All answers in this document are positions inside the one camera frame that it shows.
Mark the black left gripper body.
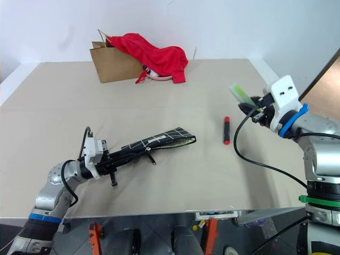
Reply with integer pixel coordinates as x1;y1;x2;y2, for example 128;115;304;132
94;148;120;188

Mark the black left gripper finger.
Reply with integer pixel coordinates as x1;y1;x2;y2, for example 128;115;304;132
109;149;146;162
114;154;149;171

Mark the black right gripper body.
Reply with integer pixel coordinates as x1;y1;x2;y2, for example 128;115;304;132
251;93;276;129

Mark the black grid pattern pouch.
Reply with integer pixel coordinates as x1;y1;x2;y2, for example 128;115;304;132
121;126;197;166

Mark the red marker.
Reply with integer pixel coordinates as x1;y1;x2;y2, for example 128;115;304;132
222;116;231;146

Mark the brown wooden board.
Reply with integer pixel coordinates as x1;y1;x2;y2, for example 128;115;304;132
299;47;340;121

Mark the orange clamp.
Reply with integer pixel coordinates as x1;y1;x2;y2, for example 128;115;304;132
204;217;218;255
88;222;104;255

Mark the dark rounded shape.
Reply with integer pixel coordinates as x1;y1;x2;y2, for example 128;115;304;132
121;228;141;255
171;225;204;255

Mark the pink bowl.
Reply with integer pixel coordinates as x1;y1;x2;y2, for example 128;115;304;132
144;67;175;81

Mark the brown paper bag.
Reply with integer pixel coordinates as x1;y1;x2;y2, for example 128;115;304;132
89;28;146;84

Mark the red cloth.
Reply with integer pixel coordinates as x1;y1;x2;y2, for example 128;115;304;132
107;32;189;84

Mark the white box under table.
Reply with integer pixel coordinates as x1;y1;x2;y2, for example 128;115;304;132
194;210;237;221

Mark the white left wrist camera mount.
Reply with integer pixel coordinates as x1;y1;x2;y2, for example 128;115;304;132
83;137;107;165

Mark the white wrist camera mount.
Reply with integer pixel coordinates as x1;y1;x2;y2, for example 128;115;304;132
262;75;303;133
83;137;107;165

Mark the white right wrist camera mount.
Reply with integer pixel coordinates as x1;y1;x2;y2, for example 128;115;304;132
262;75;303;133

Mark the blue strap on right wrist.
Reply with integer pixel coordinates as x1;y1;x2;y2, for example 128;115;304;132
278;103;310;139

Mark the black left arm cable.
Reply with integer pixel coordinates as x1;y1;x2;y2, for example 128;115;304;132
60;126;94;208

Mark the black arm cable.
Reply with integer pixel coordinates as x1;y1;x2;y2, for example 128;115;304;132
233;105;310;190
60;126;94;208

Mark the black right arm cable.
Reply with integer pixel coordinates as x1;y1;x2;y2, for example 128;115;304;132
233;105;310;190

